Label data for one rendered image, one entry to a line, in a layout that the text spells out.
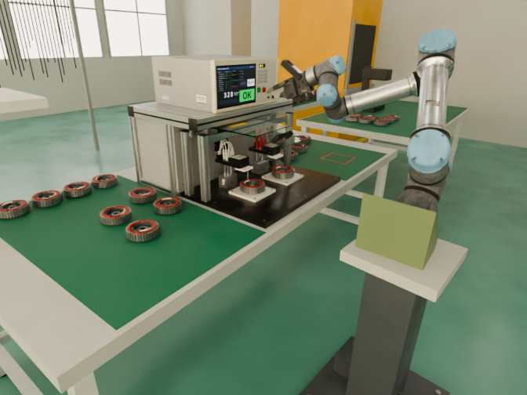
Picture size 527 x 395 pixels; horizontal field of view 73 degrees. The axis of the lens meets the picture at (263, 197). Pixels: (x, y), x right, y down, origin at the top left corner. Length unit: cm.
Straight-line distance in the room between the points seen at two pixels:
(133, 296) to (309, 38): 468
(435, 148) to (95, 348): 103
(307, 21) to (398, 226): 442
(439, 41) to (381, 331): 102
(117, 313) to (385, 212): 83
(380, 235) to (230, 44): 460
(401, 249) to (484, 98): 544
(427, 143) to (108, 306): 100
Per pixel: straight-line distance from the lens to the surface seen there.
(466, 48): 655
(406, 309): 133
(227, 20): 556
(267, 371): 183
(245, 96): 164
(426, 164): 115
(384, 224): 121
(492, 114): 656
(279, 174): 172
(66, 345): 99
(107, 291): 111
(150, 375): 187
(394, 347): 145
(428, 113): 126
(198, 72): 156
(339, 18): 515
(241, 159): 155
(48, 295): 116
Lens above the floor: 140
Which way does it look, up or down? 24 degrees down
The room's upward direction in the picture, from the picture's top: 1 degrees clockwise
